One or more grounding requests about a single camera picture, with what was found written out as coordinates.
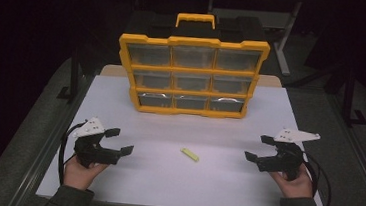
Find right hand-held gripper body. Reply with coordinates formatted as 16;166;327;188
255;125;322;184

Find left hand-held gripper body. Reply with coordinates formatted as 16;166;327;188
70;116;125;172

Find small yellow-green stick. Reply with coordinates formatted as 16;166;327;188
179;147;201;163

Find clear plastic drawer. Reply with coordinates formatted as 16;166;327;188
215;48;263;75

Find yellow black organizer cabinet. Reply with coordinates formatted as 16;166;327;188
112;5;274;124

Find person's left hand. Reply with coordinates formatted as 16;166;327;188
62;154;110;194

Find person's right hand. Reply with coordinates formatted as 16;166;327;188
266;160;317;201

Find black metal stand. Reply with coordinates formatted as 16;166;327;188
340;67;366;129
56;45;85;104

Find rows of clear bins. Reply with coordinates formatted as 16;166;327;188
122;40;256;116

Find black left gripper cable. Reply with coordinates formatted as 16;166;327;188
55;118;89;189

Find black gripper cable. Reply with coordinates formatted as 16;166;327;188
296;149;336;206
55;118;89;189

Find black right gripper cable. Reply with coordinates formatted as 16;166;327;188
296;149;336;206

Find white metal desk frame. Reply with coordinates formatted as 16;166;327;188
202;0;303;78

